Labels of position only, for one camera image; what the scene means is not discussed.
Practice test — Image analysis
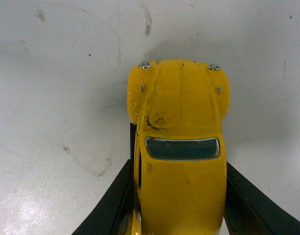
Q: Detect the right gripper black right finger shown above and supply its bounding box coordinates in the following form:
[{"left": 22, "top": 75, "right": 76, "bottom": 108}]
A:
[{"left": 224, "top": 163, "right": 300, "bottom": 235}]

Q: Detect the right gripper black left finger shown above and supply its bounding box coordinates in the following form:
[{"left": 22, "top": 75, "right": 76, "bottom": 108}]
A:
[{"left": 71, "top": 159, "right": 135, "bottom": 235}]

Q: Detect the yellow beetle toy car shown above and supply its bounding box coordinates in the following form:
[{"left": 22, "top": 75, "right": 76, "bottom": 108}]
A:
[{"left": 127, "top": 59, "right": 230, "bottom": 235}]

